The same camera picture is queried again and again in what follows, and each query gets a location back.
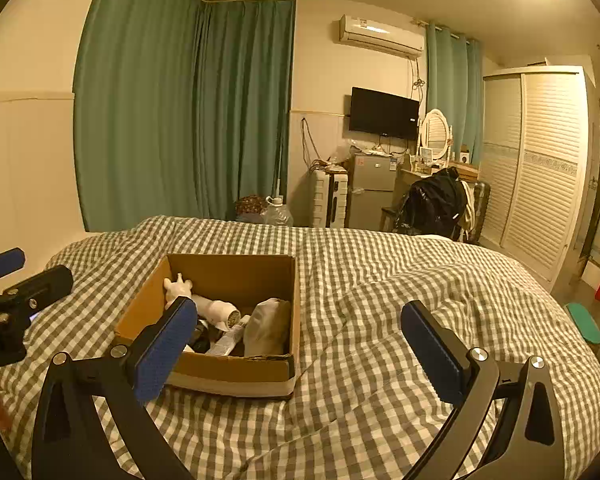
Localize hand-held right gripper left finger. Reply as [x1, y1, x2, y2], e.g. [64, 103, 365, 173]
[30, 296, 198, 480]

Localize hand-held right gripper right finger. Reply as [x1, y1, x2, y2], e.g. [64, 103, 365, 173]
[400, 300, 566, 480]

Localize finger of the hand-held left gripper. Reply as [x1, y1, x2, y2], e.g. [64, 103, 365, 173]
[0, 265, 74, 321]
[0, 247, 26, 285]

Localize dark cloth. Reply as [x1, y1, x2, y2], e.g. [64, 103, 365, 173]
[182, 319, 218, 353]

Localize white plush toy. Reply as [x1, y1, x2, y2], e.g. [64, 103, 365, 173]
[162, 272, 196, 311]

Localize white blue tissue pack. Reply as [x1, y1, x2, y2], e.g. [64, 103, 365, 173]
[211, 315, 253, 357]

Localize white sock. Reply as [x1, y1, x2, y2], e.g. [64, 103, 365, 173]
[190, 295, 242, 325]

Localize cardboard box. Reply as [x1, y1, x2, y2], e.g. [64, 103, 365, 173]
[114, 253, 301, 401]

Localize checked grey white blanket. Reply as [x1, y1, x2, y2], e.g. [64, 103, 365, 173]
[0, 215, 600, 480]

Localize black backpack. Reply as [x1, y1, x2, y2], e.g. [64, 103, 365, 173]
[392, 167, 473, 241]

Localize grey suitcase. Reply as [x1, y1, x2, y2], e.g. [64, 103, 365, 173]
[462, 180, 492, 243]

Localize teal flat object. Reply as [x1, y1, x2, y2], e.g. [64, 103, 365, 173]
[565, 302, 600, 346]

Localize brown patterned bag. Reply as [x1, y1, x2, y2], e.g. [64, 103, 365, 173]
[234, 195, 268, 218]

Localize grey small fridge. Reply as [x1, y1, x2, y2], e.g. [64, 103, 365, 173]
[347, 154, 398, 231]

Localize clear water jug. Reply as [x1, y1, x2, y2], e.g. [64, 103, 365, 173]
[260, 196, 295, 227]

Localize wooden dressing table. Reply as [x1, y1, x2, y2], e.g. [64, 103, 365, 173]
[399, 162, 481, 186]

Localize wide green curtain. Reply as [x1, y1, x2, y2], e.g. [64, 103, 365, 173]
[74, 0, 206, 233]

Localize white louvred wardrobe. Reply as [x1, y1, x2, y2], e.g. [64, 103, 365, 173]
[480, 66, 600, 291]

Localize clear plastic bag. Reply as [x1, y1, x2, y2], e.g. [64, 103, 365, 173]
[332, 145, 356, 171]

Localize white oval mirror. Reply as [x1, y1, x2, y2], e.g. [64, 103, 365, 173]
[419, 108, 453, 158]

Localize green corner curtain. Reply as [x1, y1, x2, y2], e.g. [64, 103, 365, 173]
[195, 0, 297, 221]

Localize narrow light green curtain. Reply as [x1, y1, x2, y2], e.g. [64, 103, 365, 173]
[425, 22, 483, 168]

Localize white air conditioner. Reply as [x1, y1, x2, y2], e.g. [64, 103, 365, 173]
[337, 14, 426, 58]

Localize hanging wall cables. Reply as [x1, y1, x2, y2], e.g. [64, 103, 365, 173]
[300, 117, 326, 171]

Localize black wall television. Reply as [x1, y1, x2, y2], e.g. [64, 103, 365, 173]
[350, 86, 421, 141]

